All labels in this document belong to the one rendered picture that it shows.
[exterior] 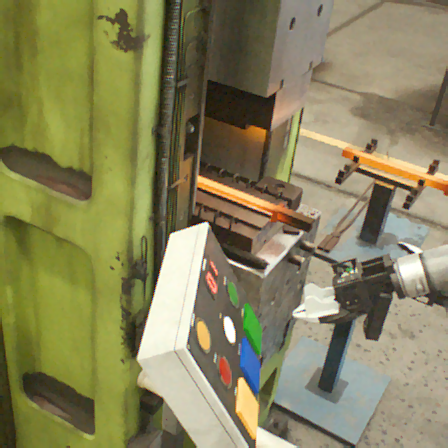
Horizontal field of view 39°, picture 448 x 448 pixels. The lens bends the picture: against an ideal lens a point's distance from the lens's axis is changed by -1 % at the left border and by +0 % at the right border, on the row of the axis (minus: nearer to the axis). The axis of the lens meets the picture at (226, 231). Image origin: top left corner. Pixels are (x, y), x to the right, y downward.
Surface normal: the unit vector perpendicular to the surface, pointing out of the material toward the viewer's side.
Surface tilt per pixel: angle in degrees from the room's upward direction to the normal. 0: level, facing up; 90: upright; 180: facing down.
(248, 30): 90
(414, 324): 0
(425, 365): 0
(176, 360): 90
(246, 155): 90
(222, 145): 90
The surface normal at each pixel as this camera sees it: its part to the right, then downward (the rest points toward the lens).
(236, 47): -0.49, 0.44
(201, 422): -0.07, 0.55
